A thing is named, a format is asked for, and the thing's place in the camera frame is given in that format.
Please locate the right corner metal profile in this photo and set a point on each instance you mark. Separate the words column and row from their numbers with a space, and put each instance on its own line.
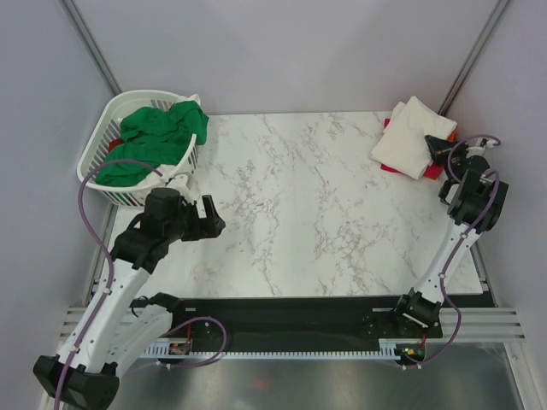
column 487, row 31

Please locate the corner metal profile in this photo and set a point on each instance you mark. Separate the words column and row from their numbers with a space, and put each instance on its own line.
column 77, row 19
column 487, row 31

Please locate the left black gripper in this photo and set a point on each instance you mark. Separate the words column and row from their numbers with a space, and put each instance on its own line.
column 208, row 227

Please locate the red t shirt in basket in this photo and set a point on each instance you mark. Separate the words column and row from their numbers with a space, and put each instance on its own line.
column 115, row 143

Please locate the white plastic laundry basket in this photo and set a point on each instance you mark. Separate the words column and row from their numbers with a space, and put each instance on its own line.
column 108, row 128

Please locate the green t shirt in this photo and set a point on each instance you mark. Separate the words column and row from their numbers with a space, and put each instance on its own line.
column 156, row 137

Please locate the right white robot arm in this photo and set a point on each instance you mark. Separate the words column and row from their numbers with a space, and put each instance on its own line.
column 474, row 194

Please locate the white cloth in basket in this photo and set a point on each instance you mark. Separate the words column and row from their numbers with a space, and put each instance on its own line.
column 161, row 176

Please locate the cream white t shirt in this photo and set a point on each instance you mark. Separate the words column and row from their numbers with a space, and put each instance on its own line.
column 403, row 145

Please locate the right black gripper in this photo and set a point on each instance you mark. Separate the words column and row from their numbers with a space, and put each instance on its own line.
column 438, row 149

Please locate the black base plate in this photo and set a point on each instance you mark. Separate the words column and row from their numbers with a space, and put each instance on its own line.
column 280, row 325

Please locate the folded magenta t shirt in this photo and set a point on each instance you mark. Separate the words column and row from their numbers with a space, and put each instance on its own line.
column 431, row 172

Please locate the left corner metal profile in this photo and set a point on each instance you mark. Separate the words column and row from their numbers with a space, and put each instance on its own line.
column 77, row 19

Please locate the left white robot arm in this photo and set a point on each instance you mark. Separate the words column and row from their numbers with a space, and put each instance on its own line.
column 87, row 370

